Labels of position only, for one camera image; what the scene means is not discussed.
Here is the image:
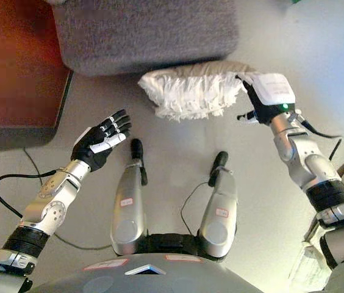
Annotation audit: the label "silver right robot leg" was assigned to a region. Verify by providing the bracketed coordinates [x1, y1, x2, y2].
[197, 151, 239, 259]

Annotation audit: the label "thin grey leg cable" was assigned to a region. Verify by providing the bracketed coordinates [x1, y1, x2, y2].
[180, 181, 213, 236]

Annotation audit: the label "silver robot leg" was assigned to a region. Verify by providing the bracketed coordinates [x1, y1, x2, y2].
[197, 151, 239, 259]
[110, 138, 148, 256]

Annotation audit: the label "grey robot torso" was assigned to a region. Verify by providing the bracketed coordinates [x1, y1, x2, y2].
[31, 233, 266, 293]

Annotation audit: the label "thin black floor cable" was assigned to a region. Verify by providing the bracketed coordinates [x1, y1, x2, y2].
[23, 147, 112, 250]

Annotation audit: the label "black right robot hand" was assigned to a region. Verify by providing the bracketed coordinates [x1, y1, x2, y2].
[235, 72, 297, 125]

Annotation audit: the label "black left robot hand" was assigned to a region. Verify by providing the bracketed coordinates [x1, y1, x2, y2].
[70, 109, 132, 172]

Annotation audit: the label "white fringed pillow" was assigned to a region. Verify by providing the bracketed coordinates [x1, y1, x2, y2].
[137, 60, 261, 123]

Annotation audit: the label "silver left robot leg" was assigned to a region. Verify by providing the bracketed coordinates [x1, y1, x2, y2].
[110, 138, 148, 256]

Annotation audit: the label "grey fabric armchair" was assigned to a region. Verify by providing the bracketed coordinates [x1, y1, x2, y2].
[52, 0, 240, 77]

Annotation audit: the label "brown wooden desk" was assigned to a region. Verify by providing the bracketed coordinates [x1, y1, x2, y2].
[0, 0, 74, 155]

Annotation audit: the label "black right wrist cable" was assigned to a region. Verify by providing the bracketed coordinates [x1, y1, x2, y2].
[293, 113, 343, 161]

